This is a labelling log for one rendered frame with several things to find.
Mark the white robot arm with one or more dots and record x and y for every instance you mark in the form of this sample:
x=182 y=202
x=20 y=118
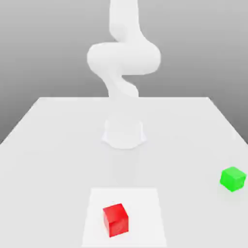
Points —
x=124 y=58

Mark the small red cube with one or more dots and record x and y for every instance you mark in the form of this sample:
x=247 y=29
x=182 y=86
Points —
x=115 y=220

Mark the small green cube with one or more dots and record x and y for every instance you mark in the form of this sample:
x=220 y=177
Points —
x=232 y=179

